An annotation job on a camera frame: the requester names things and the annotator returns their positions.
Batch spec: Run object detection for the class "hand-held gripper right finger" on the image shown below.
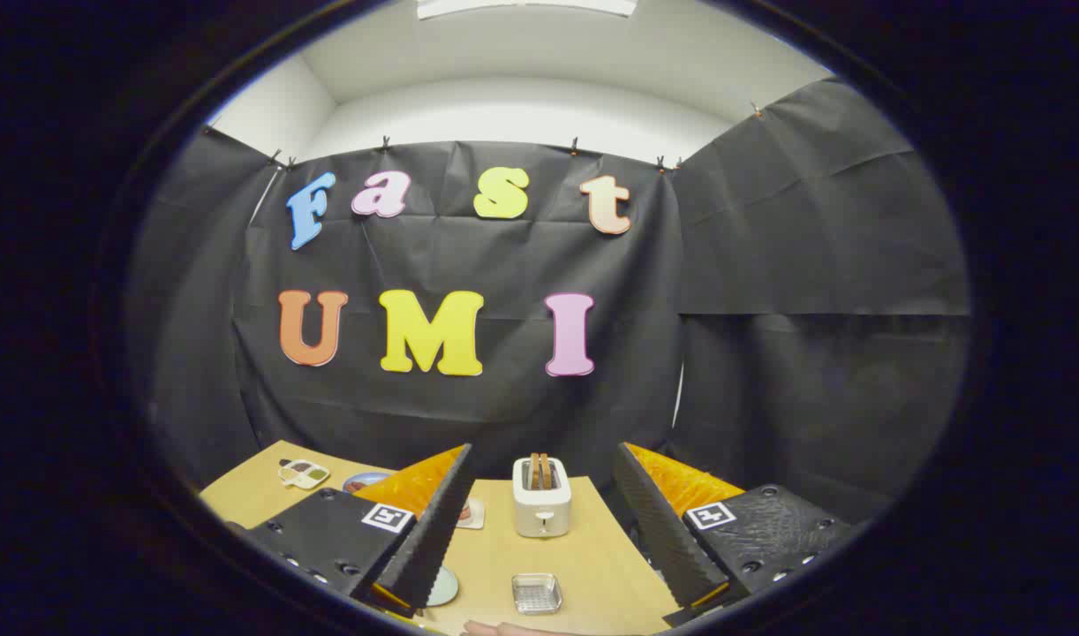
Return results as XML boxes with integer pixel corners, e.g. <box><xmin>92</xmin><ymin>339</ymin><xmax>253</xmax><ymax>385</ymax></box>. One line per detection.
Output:
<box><xmin>612</xmin><ymin>442</ymin><xmax>856</xmax><ymax>628</ymax></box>

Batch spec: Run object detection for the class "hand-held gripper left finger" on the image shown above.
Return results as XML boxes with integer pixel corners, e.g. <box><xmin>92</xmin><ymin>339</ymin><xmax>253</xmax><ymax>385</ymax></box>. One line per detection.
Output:
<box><xmin>226</xmin><ymin>443</ymin><xmax>475</xmax><ymax>619</ymax></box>

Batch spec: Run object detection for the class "pale green plate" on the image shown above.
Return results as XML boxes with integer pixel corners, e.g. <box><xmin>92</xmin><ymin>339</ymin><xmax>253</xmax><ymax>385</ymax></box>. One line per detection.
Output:
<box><xmin>426</xmin><ymin>565</ymin><xmax>460</xmax><ymax>608</ymax></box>

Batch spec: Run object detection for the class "white toaster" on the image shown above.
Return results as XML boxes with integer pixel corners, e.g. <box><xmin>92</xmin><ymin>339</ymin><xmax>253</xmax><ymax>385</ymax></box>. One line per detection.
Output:
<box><xmin>512</xmin><ymin>455</ymin><xmax>573</xmax><ymax>539</ymax></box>

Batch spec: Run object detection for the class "white divided sauce dish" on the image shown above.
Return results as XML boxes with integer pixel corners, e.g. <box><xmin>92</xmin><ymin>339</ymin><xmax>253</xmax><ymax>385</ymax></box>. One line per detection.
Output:
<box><xmin>278</xmin><ymin>458</ymin><xmax>331</xmax><ymax>490</ymax></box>

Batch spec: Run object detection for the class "black backdrop cloth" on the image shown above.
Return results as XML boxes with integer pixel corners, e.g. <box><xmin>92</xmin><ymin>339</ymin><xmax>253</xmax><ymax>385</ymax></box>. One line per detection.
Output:
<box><xmin>124</xmin><ymin>78</ymin><xmax>973</xmax><ymax>531</ymax></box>

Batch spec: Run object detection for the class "ceiling light panel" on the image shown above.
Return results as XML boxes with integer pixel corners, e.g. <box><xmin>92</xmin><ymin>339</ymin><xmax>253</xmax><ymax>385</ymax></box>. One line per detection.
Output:
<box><xmin>416</xmin><ymin>0</ymin><xmax>638</xmax><ymax>20</ymax></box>

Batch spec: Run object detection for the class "metal wire cutlery rack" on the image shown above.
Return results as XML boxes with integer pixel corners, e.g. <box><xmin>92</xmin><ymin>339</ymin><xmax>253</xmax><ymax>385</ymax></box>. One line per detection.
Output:
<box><xmin>511</xmin><ymin>572</ymin><xmax>563</xmax><ymax>616</ymax></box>

